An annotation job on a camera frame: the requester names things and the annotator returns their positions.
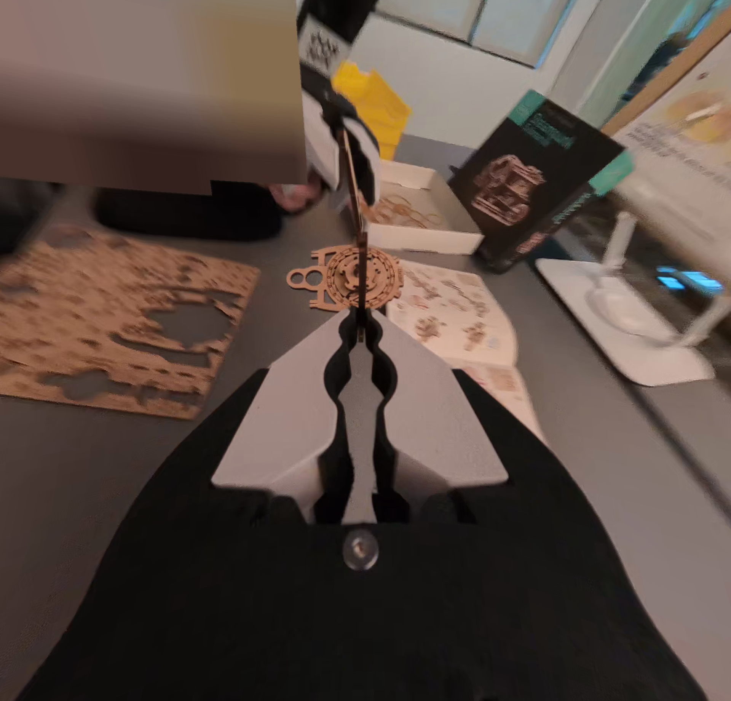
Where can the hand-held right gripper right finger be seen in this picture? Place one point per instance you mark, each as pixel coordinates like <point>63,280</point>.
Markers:
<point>440,432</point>

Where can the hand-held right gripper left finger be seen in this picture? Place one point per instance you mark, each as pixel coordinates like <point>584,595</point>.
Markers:
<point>274,426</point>

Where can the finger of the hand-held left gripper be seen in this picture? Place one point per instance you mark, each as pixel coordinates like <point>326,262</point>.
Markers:
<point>365,158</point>
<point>320,146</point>

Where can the model assembly booklet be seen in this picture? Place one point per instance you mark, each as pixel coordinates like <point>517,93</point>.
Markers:
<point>451,312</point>

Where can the black model kit box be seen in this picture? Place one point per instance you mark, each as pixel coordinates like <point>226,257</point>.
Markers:
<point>531,181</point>

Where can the punched-out wooden parts sheet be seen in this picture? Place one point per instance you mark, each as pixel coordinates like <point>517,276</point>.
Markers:
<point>114,318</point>

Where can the person's left hand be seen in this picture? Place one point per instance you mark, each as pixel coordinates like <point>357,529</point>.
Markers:
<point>294,195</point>

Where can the yellow plastic bin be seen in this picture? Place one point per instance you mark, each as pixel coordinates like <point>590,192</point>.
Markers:
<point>374,106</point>

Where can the pile of rubber bands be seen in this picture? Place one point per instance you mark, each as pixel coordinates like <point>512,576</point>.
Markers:
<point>408,212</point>

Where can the white cardboard box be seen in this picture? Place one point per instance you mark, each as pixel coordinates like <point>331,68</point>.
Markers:
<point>422,235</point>

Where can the wooden gear assembly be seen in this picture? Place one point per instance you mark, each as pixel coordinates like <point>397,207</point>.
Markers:
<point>342,278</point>

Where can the black foam wrist rest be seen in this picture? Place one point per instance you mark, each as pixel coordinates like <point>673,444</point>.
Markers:
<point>188,215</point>

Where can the white desk stand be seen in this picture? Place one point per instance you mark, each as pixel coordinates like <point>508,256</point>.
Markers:
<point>622,324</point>

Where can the window with white frame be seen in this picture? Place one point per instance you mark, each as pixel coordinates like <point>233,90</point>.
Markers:
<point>485,9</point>

